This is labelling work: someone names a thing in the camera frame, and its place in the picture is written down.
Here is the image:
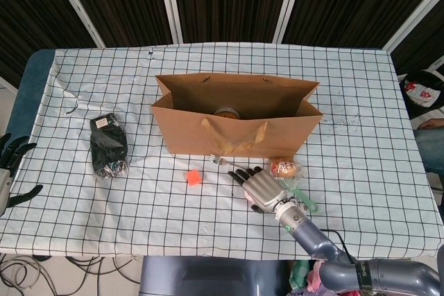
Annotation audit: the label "white black checkered tablecloth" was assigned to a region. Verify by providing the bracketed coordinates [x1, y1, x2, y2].
[0, 43, 444, 261]

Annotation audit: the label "black snack packet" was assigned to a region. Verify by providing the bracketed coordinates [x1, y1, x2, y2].
[89, 112, 131, 181]

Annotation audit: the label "bread bun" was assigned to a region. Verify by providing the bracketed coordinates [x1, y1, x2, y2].
[268, 156, 308, 180]

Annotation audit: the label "clear jar of rubber bands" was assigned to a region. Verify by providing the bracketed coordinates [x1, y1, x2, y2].
[213, 107, 241, 119]

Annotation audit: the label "brown paper shopping bag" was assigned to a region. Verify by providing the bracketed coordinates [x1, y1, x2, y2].
[149, 73, 323, 162]

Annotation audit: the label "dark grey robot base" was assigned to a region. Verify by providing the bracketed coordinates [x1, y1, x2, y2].
[140, 256, 291, 296]

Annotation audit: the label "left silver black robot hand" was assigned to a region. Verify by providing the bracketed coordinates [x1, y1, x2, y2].
[0, 132, 44, 216]

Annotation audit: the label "person in black printed shirt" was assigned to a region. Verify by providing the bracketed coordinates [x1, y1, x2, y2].
[398, 69, 444, 175]

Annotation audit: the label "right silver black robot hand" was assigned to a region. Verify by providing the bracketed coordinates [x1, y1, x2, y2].
[228, 166, 289, 214]

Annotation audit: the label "blue table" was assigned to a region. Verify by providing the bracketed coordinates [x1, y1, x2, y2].
[0, 49, 56, 203]

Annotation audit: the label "orange cube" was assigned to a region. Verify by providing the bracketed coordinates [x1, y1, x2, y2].
[185, 168, 203, 186]

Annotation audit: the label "colourful clothes pile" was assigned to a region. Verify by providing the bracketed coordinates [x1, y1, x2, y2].
[289, 259, 360, 296]

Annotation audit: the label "person bare forearm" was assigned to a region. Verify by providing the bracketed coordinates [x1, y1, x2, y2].
[418, 119, 444, 131]

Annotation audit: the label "green brush white bristles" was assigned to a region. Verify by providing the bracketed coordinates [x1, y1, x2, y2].
[277, 177, 319, 214]

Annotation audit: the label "black floor cables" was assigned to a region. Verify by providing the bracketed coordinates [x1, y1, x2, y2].
[0, 254, 144, 296]

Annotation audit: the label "metal fork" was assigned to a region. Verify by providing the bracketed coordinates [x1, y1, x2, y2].
[209, 153, 241, 171]

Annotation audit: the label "white partition post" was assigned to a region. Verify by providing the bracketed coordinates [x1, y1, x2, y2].
[155, 0, 184, 44]
[383, 0, 444, 51]
[272, 0, 308, 44]
[44, 0, 105, 48]

